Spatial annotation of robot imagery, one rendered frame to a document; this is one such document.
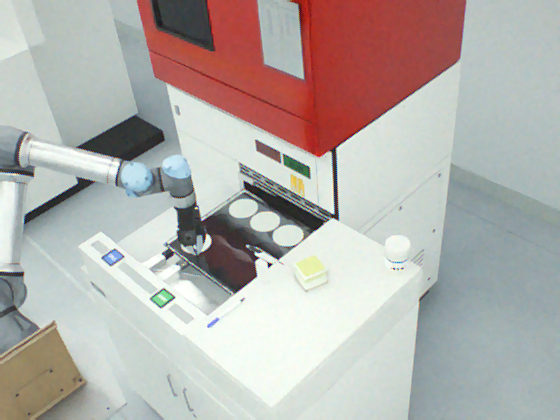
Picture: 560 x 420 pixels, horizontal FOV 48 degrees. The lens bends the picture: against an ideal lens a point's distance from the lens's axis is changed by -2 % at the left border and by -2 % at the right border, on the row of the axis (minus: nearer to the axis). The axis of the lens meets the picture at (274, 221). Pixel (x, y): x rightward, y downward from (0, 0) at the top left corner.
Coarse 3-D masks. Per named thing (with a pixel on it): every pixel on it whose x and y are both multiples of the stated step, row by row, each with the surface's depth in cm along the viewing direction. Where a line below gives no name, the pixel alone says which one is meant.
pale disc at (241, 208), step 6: (234, 204) 225; (240, 204) 224; (246, 204) 224; (252, 204) 224; (234, 210) 222; (240, 210) 222; (246, 210) 222; (252, 210) 221; (240, 216) 220; (246, 216) 219
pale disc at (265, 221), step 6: (258, 216) 219; (264, 216) 218; (270, 216) 218; (276, 216) 218; (252, 222) 217; (258, 222) 216; (264, 222) 216; (270, 222) 216; (276, 222) 216; (258, 228) 214; (264, 228) 214; (270, 228) 214
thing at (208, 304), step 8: (168, 264) 208; (160, 272) 206; (176, 280) 202; (184, 280) 202; (176, 288) 200; (184, 288) 200; (192, 288) 199; (184, 296) 197; (192, 296) 197; (200, 296) 197; (208, 296) 196; (200, 304) 194; (208, 304) 194; (216, 304) 193; (208, 312) 191
